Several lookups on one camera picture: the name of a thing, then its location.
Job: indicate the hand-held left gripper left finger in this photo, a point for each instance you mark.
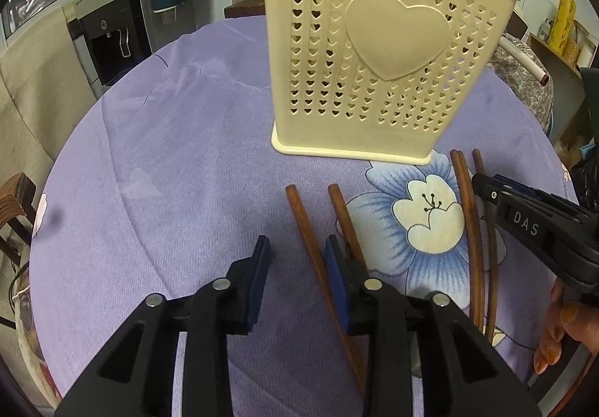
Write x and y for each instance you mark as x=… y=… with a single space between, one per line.
x=259 y=276

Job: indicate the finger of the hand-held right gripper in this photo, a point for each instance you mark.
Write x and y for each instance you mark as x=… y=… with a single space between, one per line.
x=529 y=187
x=485 y=187

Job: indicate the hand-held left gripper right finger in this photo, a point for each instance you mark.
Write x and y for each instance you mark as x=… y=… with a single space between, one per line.
x=334 y=276

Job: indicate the cream perforated utensil holder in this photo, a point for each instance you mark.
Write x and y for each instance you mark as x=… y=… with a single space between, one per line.
x=327 y=70

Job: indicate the person's right hand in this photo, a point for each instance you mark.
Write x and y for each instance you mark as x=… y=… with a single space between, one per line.
x=552 y=332

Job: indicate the floral patterned cloth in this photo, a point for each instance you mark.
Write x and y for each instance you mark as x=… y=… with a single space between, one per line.
x=524 y=89

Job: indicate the light wooden shelf unit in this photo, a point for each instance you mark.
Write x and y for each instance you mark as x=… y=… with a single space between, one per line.
x=573 y=84

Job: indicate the cream pot with glass lid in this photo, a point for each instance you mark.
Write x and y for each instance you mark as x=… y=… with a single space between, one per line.
x=526 y=61

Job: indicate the purple floral tablecloth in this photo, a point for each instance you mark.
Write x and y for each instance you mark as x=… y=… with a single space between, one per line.
x=178 y=173

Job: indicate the white rice cooker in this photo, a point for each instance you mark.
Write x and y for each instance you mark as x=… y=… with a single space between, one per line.
x=517 y=23

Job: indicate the yellow wrapped roll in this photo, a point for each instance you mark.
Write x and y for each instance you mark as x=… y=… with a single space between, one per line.
x=564 y=21

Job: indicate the goggles print seat cushion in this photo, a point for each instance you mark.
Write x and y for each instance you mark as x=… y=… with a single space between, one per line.
x=32 y=332

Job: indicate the dark wooden chair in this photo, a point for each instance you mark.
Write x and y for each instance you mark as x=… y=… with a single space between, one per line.
x=16 y=206

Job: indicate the dark wooden counter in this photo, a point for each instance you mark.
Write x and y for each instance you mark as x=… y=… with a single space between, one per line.
x=245 y=7

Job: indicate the beige felt sheet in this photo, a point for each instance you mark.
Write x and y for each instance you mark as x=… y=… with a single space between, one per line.
x=37 y=84

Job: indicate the grey water dispenser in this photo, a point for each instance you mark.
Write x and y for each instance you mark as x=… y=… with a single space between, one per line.
x=107 y=23

